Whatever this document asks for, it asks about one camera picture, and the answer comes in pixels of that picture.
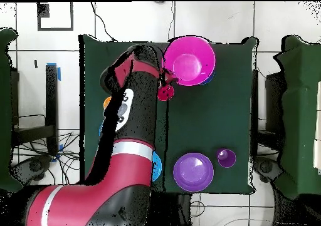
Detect large light blue plastic bowl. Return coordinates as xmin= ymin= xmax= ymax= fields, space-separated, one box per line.
xmin=151 ymin=151 xmax=163 ymax=182

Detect small dark blue plastic bowl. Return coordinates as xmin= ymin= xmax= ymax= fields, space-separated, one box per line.
xmin=200 ymin=71 xmax=216 ymax=86

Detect large pink plastic bowl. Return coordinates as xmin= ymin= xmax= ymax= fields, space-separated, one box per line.
xmin=162 ymin=35 xmax=216 ymax=87

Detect dark green tablecloth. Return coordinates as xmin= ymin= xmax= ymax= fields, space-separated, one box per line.
xmin=78 ymin=34 xmax=259 ymax=195

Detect tangle of floor cables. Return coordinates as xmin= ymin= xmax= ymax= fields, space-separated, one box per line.
xmin=12 ymin=131 xmax=81 ymax=185

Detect purple plastic bowl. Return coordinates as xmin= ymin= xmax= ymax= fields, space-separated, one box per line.
xmin=172 ymin=152 xmax=214 ymax=193

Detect dark square floor frame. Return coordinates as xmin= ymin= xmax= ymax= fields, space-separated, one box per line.
xmin=36 ymin=1 xmax=74 ymax=31

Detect thin black floor cable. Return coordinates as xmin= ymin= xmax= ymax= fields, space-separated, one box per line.
xmin=90 ymin=1 xmax=117 ymax=42

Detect purple plastic cup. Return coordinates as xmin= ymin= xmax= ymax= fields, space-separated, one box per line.
xmin=216 ymin=148 xmax=237 ymax=168

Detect magenta plastic cup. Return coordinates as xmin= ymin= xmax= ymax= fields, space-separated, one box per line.
xmin=157 ymin=83 xmax=176 ymax=102

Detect green cloth covered side table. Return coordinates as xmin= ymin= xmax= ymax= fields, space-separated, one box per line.
xmin=273 ymin=34 xmax=321 ymax=199
xmin=0 ymin=27 xmax=23 ymax=193

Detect orange plastic cup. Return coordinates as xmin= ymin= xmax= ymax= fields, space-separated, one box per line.
xmin=103 ymin=96 xmax=113 ymax=111

